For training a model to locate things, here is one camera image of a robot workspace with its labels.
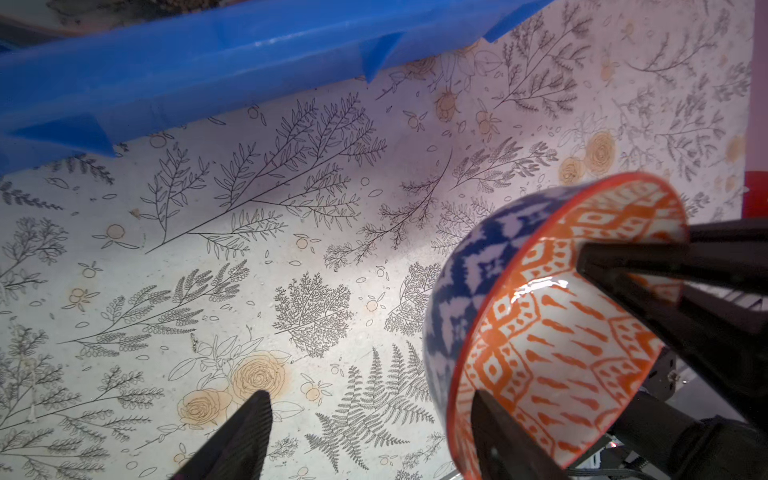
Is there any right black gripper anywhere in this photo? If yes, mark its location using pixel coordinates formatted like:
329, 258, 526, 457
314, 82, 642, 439
576, 218, 767, 480

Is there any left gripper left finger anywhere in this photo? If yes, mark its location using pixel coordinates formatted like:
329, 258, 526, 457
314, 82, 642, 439
172, 390, 273, 480

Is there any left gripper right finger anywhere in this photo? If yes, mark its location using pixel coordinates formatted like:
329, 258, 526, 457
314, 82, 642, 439
471, 390, 567, 480

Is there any red pattern bowl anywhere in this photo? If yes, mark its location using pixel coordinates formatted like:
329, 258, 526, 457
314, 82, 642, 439
423, 173, 689, 479

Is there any blue plastic bin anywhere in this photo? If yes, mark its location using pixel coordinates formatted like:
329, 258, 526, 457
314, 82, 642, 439
1, 1, 543, 174

